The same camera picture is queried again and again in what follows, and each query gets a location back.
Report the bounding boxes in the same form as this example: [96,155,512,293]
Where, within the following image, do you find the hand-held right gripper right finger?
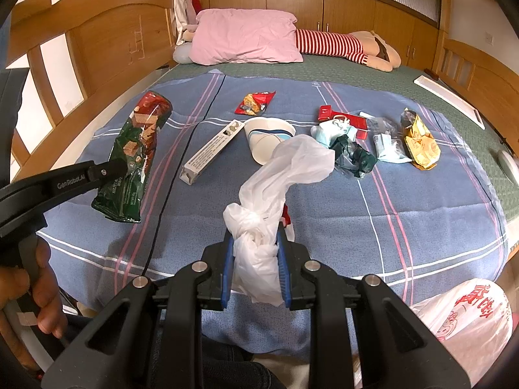
[277,223,471,389]

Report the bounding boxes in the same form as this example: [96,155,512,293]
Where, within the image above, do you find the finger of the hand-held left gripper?
[86,158,131,186]

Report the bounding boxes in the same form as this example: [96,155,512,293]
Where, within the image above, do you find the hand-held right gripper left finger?
[41,229,236,389]

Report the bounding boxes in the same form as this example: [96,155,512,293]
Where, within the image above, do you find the green wafer wrapper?
[91,91,173,223]

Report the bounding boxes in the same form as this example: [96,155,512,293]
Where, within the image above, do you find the thin white plastic bag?
[223,135,335,306]

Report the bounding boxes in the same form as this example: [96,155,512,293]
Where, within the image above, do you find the clear face mask packet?
[359,111,412,163]

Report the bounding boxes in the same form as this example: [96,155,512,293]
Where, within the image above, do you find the red cardboard box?
[318,105,369,139]

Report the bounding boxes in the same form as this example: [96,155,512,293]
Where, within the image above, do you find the white red-printed plastic bag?
[409,277,513,373]

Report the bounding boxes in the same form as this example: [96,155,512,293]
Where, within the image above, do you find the person's left hand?
[0,238,68,338]

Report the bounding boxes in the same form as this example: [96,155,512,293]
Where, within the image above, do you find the person's leg in dark jeans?
[199,340,284,389]

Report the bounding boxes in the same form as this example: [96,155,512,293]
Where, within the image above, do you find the white blue ointment box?
[179,119,244,186]

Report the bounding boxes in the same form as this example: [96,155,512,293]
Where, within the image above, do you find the wooden headboard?
[12,0,175,179]

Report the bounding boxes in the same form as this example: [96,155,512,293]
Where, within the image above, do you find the white paper cup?
[243,117,296,166]

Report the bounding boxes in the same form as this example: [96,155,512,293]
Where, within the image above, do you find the dark green plastic bag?
[328,134,379,179]

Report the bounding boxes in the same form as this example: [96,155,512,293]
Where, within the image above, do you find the blue striped bed sheet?
[36,69,509,363]

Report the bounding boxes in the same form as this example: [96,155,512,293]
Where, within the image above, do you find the pale grey cushion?
[174,42,195,65]

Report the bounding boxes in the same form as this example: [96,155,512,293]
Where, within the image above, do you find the crumpled blue face mask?
[311,115,359,147]

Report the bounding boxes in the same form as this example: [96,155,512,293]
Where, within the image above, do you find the red snack wrapper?
[235,91,276,115]

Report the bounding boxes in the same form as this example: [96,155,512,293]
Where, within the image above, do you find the white red cloth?
[174,0,203,45]

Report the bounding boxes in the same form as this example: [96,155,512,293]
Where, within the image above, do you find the yellow snack wrapper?
[401,108,442,170]

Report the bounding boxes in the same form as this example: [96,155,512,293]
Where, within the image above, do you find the pink pillow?
[188,8,304,65]

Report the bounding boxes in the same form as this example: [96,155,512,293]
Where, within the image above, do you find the green bed mat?
[168,54,519,219]

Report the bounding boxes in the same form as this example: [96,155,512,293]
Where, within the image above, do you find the red striped plush doll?
[294,28,402,73]

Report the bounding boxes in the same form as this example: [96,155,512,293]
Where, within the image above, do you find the white flat board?
[414,75,485,130]

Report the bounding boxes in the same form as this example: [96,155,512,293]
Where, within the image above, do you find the white oval device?
[497,150,519,189]

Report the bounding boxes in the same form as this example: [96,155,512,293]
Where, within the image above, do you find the wooden footboard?
[432,32,519,130]

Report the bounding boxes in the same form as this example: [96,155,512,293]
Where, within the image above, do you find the wooden wall cabinets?
[199,0,442,69]

